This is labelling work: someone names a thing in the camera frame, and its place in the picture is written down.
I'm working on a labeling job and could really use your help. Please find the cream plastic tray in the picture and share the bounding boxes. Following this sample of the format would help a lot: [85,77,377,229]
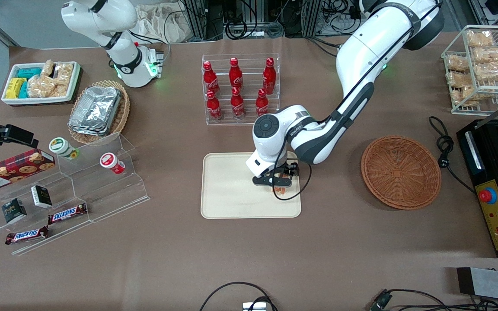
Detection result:
[201,151,302,219]

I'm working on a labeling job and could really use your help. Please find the round brown wicker basket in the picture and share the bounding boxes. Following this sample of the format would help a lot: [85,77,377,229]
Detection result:
[361,135,442,211]

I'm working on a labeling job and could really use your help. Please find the oval light wicker basket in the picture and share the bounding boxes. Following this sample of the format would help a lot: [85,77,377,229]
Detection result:
[67,80,131,145]

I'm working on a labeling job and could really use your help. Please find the clear acrylic bottle rack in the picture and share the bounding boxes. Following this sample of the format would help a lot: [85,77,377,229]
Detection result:
[201,53,281,126]

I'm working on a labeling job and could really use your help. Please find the red cola bottle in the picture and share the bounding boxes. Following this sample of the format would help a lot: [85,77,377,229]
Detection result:
[206,89,223,121]
[203,61,220,95]
[262,57,277,95]
[255,89,270,120]
[230,87,246,119]
[229,57,244,92]

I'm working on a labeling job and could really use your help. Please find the red lid cup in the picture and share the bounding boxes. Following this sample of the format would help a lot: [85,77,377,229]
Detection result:
[99,152,125,175]

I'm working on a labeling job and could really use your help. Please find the clear acrylic stepped stand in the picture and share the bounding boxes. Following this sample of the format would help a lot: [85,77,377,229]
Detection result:
[0,132,150,256]

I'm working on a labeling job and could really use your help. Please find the aluminium foil container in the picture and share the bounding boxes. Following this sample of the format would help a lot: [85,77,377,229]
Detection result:
[68,86,122,136]

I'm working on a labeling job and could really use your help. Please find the beige cloth bag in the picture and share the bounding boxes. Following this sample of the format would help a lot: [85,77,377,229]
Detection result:
[134,3,198,44]

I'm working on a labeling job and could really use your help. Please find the snickers chocolate bar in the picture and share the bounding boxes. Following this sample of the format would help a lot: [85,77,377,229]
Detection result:
[5,225,50,245]
[48,202,88,225]

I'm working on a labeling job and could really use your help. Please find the bagged pastry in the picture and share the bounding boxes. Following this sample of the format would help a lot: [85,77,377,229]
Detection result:
[472,47,498,64]
[447,55,470,73]
[474,60,498,82]
[466,30,495,47]
[447,71,472,88]

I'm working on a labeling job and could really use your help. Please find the green lid cup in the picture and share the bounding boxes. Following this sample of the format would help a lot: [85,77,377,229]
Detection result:
[49,137,79,160]

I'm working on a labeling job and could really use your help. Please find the white rectangular snack bin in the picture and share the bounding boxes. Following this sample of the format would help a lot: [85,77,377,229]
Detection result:
[1,62,81,105]

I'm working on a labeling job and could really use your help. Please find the small dark box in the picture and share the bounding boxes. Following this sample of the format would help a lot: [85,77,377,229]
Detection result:
[31,185,53,209]
[1,198,28,224]

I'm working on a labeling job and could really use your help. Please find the dark grey box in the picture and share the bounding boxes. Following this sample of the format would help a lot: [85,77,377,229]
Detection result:
[456,267,498,303]

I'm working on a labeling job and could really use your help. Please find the red tartan cookie box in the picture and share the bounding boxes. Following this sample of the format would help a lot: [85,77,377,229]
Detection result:
[0,148,56,193]

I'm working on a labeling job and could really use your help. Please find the yellow snack pack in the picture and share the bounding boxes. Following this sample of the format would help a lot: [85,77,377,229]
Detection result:
[5,78,27,99]

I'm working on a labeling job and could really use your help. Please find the black looped cable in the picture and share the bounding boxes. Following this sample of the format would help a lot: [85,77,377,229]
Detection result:
[199,282,278,311]

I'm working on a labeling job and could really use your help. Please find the coiled black cables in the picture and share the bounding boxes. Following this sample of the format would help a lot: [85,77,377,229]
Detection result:
[224,15,285,40]

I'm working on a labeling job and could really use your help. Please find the black plug with cable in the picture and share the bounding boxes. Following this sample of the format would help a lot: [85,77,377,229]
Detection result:
[369,289,498,311]

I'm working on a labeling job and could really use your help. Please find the black power cable with plug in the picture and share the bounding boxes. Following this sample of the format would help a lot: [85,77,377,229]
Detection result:
[429,116,476,193]

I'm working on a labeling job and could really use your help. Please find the aluminium profile frame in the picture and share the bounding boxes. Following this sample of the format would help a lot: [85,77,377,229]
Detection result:
[182,0,223,41]
[302,0,324,37]

